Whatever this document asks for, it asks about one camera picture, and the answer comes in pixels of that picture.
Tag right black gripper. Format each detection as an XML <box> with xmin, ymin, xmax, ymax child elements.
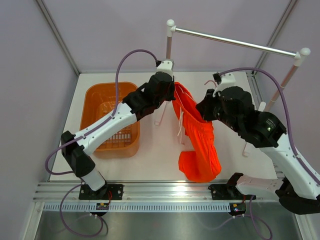
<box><xmin>196</xmin><ymin>88</ymin><xmax>241</xmax><ymax>133</ymax></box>

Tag pink clothes hanger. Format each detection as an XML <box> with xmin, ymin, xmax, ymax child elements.
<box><xmin>174</xmin><ymin>79</ymin><xmax>218</xmax><ymax>146</ymax></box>

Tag orange shorts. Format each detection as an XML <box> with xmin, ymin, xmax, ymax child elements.
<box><xmin>172</xmin><ymin>82</ymin><xmax>222</xmax><ymax>183</ymax></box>

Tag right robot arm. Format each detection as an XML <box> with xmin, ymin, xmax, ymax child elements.
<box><xmin>196</xmin><ymin>86</ymin><xmax>320</xmax><ymax>215</ymax></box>

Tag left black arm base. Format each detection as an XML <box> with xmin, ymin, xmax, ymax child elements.
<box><xmin>78</xmin><ymin>183</ymin><xmax>124</xmax><ymax>201</ymax></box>

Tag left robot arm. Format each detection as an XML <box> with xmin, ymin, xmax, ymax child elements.
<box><xmin>61</xmin><ymin>70</ymin><xmax>175</xmax><ymax>200</ymax></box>

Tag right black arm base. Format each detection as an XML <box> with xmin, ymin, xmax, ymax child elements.
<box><xmin>208</xmin><ymin>172</ymin><xmax>257</xmax><ymax>201</ymax></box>

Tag orange plastic basket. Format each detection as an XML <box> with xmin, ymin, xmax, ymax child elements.
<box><xmin>80</xmin><ymin>81</ymin><xmax>140</xmax><ymax>159</ymax></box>

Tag silver clothes rack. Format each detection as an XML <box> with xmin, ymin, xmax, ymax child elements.
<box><xmin>153</xmin><ymin>19</ymin><xmax>311</xmax><ymax>158</ymax></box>

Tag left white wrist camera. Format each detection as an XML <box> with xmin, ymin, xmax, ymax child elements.
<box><xmin>156</xmin><ymin>59</ymin><xmax>174</xmax><ymax>77</ymax></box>

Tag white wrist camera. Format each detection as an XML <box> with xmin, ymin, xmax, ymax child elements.
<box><xmin>213</xmin><ymin>73</ymin><xmax>236</xmax><ymax>97</ymax></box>
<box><xmin>156</xmin><ymin>59</ymin><xmax>174</xmax><ymax>77</ymax></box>

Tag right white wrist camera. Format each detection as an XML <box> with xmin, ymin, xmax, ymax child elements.
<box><xmin>213</xmin><ymin>73</ymin><xmax>236</xmax><ymax>97</ymax></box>

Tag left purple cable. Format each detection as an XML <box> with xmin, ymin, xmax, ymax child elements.
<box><xmin>44</xmin><ymin>49</ymin><xmax>159</xmax><ymax>238</ymax></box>

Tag purple cable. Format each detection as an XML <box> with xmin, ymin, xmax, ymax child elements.
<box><xmin>44</xmin><ymin>49</ymin><xmax>159</xmax><ymax>238</ymax></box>
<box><xmin>219</xmin><ymin>67</ymin><xmax>320</xmax><ymax>181</ymax></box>

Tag aluminium mounting rail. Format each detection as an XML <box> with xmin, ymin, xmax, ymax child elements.
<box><xmin>32</xmin><ymin>180</ymin><xmax>306</xmax><ymax>203</ymax></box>

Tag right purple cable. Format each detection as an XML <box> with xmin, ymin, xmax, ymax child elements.
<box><xmin>219</xmin><ymin>67</ymin><xmax>320</xmax><ymax>181</ymax></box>

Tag white slotted cable duct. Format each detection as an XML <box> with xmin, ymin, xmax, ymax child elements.
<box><xmin>43</xmin><ymin>201</ymin><xmax>231</xmax><ymax>213</ymax></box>

